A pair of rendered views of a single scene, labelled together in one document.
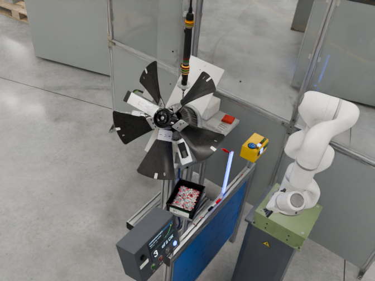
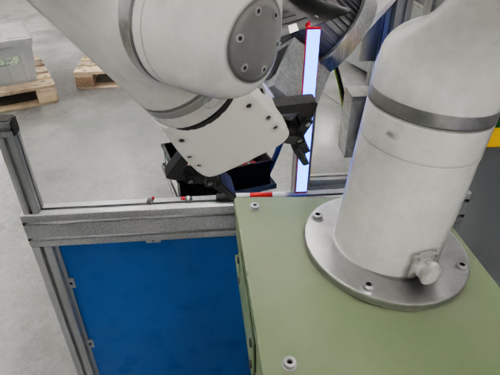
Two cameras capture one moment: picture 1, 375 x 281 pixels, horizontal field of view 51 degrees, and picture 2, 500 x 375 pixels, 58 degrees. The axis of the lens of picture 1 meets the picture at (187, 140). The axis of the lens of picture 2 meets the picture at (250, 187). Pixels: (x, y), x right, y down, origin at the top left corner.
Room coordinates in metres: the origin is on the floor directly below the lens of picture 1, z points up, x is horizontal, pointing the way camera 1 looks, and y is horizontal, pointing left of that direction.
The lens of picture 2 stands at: (1.04, -0.78, 1.39)
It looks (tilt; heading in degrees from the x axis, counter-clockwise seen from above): 34 degrees down; 53
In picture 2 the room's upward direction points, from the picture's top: straight up
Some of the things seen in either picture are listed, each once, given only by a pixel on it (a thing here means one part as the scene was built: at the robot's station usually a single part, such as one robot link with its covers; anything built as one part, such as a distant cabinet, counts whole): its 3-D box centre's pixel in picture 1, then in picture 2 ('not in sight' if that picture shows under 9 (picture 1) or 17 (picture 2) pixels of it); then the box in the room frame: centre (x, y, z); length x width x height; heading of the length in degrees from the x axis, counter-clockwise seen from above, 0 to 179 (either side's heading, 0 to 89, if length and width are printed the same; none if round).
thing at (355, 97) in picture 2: not in sight; (366, 121); (2.17, 0.06, 0.73); 0.15 x 0.09 x 0.22; 148
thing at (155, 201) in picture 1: (172, 215); not in sight; (2.01, 0.06, 0.04); 0.62 x 0.45 x 0.08; 148
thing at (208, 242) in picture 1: (207, 243); (252, 329); (1.49, -0.20, 0.45); 0.82 x 0.02 x 0.66; 148
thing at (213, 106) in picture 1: (205, 105); not in sight; (2.36, -0.10, 0.92); 0.17 x 0.16 x 0.11; 148
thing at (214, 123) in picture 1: (217, 125); not in sight; (2.20, -0.20, 0.87); 0.15 x 0.09 x 0.02; 54
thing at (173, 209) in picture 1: (185, 198); (216, 164); (1.52, -0.03, 0.85); 0.22 x 0.17 x 0.07; 164
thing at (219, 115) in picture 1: (210, 119); not in sight; (2.29, -0.15, 0.85); 0.36 x 0.24 x 0.03; 58
